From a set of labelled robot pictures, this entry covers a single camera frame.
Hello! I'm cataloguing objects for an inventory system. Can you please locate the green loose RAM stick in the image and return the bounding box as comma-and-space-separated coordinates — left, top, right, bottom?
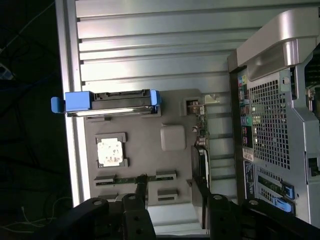
96, 174, 176, 187

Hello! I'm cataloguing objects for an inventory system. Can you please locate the blue card retention latch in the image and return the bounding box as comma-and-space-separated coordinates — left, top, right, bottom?
281, 183, 295, 199
271, 196, 296, 215

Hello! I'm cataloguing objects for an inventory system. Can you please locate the grey plastic parts rack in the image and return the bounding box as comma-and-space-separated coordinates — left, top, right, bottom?
83, 88, 211, 208

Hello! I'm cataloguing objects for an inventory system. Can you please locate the silver CPU chip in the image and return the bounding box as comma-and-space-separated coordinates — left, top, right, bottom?
96, 137, 124, 168

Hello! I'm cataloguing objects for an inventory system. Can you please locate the open PC case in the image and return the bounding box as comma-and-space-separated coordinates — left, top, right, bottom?
226, 9, 320, 228

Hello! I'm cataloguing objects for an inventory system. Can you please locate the hard disk in blue caddy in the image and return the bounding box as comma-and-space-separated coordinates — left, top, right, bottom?
50, 89, 162, 118

